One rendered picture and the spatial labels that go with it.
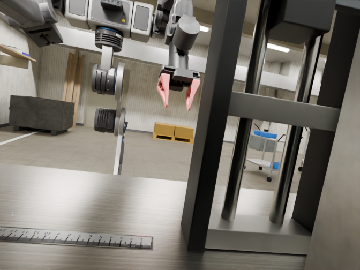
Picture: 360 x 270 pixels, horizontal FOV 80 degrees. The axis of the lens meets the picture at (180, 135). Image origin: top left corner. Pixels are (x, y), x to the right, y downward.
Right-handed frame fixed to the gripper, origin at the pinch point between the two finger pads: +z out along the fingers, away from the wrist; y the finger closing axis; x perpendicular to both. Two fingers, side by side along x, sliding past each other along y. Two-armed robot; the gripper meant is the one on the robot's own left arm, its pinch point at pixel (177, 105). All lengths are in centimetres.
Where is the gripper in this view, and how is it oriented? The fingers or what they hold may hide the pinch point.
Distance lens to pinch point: 55.6
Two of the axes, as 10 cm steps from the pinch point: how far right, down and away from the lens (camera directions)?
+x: -2.8, 3.6, 8.9
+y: 9.6, 1.1, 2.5
